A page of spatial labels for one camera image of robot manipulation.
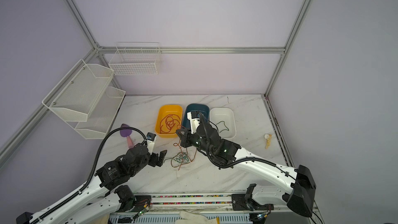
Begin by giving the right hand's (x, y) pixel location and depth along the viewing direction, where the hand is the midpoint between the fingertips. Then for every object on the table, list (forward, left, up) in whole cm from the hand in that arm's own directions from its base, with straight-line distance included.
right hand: (174, 132), depth 66 cm
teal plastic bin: (+35, -12, -25) cm, 44 cm away
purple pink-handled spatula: (+16, +38, -28) cm, 50 cm away
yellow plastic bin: (+33, +17, -25) cm, 45 cm away
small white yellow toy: (+14, -52, -29) cm, 62 cm away
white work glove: (-28, -6, -30) cm, 41 cm away
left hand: (-2, +11, -14) cm, 18 cm away
